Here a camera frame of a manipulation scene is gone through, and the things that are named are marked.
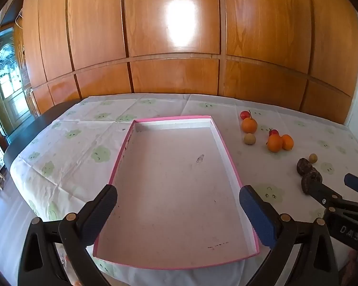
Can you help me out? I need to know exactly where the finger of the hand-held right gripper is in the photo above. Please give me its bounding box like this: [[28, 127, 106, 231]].
[[307, 176, 345, 212], [344, 173, 358, 199]]

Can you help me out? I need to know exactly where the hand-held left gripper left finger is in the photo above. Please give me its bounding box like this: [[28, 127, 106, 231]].
[[18, 184, 118, 286]]

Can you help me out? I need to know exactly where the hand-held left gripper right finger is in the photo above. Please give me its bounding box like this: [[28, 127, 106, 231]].
[[239, 185, 341, 286]]

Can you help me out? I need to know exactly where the dark brown wrinkled fruit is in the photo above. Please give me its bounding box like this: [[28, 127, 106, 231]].
[[301, 168, 323, 194], [297, 158, 314, 176]]

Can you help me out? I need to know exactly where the small orange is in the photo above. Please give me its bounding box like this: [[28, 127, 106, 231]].
[[281, 134, 295, 151]]

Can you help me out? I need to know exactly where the large orange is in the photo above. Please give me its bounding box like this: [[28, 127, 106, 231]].
[[267, 134, 284, 153]]

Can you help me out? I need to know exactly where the pink shallow cardboard box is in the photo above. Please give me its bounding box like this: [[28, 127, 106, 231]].
[[92, 115, 261, 271]]

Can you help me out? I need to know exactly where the orange with thin stem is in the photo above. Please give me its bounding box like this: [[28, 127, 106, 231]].
[[241, 110, 258, 134]]

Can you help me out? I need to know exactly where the white tablecloth with green clouds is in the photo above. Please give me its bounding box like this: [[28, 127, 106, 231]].
[[10, 93, 358, 286]]

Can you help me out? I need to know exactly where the wooden door with glass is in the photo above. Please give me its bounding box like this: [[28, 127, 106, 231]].
[[0, 27, 33, 138]]

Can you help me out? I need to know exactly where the wooden panelled wardrobe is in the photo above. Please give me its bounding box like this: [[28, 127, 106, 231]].
[[13, 0, 358, 126]]

